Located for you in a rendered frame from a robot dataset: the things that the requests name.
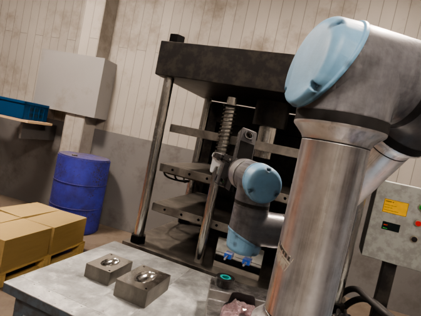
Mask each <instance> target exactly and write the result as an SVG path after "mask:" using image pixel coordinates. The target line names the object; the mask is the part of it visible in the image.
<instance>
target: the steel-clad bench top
mask: <svg viewBox="0 0 421 316"><path fill-rule="evenodd" d="M109 253H112V254H114V255H117V256H120V257H122V258H125V259H128V260H130V261H133V263H132V269H131V271H132V270H133V269H135V268H137V267H139V266H140V265H145V266H148V267H151V268H153V269H156V270H158V271H162V272H164V273H167V274H169V275H171V276H170V282H169V288H168V290H167V291H166V292H165V293H163V294H162V295H161V296H159V298H157V299H156V300H154V301H153V302H152V303H151V304H150V305H148V306H147V307H145V308H142V307H139V306H137V305H135V304H132V303H130V302H128V301H126V300H123V299H121V298H118V297H116V296H114V295H113V292H114V288H115V283H112V284H111V285H109V286H106V285H104V284H102V283H99V282H96V281H94V280H92V279H90V278H87V277H85V276H84V274H85V268H86V263H88V262H90V261H93V260H95V259H97V258H100V257H102V256H105V255H107V254H109ZM211 277H214V276H211V275H208V274H205V273H202V272H200V271H197V270H194V269H191V268H188V267H186V266H183V265H180V264H178V263H174V262H172V261H169V260H166V259H163V258H161V257H158V256H155V255H152V254H150V253H147V252H144V251H141V250H138V249H136V248H132V247H131V246H127V245H124V244H122V243H119V242H116V241H113V242H111V243H108V244H105V245H103V246H99V247H97V248H94V249H92V250H89V251H86V252H84V253H80V254H79V255H75V256H72V257H70V258H67V259H65V260H62V261H59V262H56V263H53V264H51V265H48V266H45V267H43V268H40V269H37V270H35V271H32V272H29V273H26V274H24V275H21V276H18V277H16V278H13V279H10V280H8V281H5V282H4V283H5V284H7V285H9V286H11V287H13V288H15V289H17V290H19V291H21V292H24V293H26V294H28V295H30V296H32V297H34V298H37V299H38V300H41V301H42V302H44V303H47V304H48V305H51V306H53V307H55V308H57V309H59V310H61V311H63V312H66V313H68V314H70V315H72V316H204V314H205V305H206V300H207V294H208V291H209V285H210V282H211ZM214 278H216V277H214Z"/></svg>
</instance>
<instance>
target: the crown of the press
mask: <svg viewBox="0 0 421 316"><path fill-rule="evenodd" d="M184 40H185V37H184V36H181V35H179V34H172V33H171V34H170V39H169V41H161V44H160V50H159V56H158V60H157V66H156V70H155V74H156V75H158V76H160V77H162V78H164V77H165V76H167V77H171V78H174V84H176V85H178V86H180V87H182V88H184V89H186V90H188V91H190V92H192V93H194V94H196V95H198V96H200V97H202V98H204V99H205V98H211V99H212V100H213V101H217V102H224V103H227V98H228V97H234V98H237V103H236V105H243V106H247V107H254V108H255V111H254V117H253V120H252V124H253V125H256V126H259V130H258V134H257V139H256V141H260V142H265V143H269V144H275V141H276V135H277V132H278V130H283V131H285V130H286V126H287V123H288V118H289V114H290V113H292V114H296V108H297V107H293V106H292V105H291V104H290V103H288V102H287V100H286V98H285V89H284V87H285V82H286V77H287V74H288V71H289V67H290V66H291V63H292V60H293V58H294V56H295V55H294V54H287V53H275V52H269V51H258V50H246V49H239V48H228V47H221V46H209V45H198V44H192V43H184ZM272 155H273V153H270V152H265V151H261V150H254V154H253V156H256V157H261V158H264V159H271V158H272Z"/></svg>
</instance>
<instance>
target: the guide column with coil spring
mask: <svg viewBox="0 0 421 316"><path fill-rule="evenodd" d="M236 103H237V98H234V97H228V98H227V104H229V105H235V106H236ZM225 112H230V113H235V111H233V110H225ZM224 116H230V117H233V116H234V115H233V114H226V113H225V114H224ZM223 120H233V118H224V119H223ZM223 124H232V122H223ZM222 127H225V128H231V127H232V126H229V125H222ZM221 131H225V132H230V131H231V130H228V129H221ZM220 135H229V136H230V134H228V133H221V134H220ZM219 138H220V139H229V137H219ZM219 142H222V143H228V142H229V141H225V140H219ZM218 146H221V147H227V146H228V145H224V144H218ZM217 150H227V149H224V148H217ZM217 153H220V154H226V152H217ZM221 168H222V166H221V167H216V169H215V170H214V172H213V173H212V177H211V180H210V186H209V192H208V195H207V201H206V204H205V210H204V215H203V219H202V225H201V229H200V234H199V240H198V244H197V249H196V252H195V258H194V261H195V262H196V263H203V262H204V257H205V251H206V247H207V242H208V238H209V233H210V229H211V223H212V218H213V214H214V208H215V205H216V199H217V194H218V190H219V185H217V184H216V183H215V182H214V178H215V175H216V174H218V175H219V174H220V171H221Z"/></svg>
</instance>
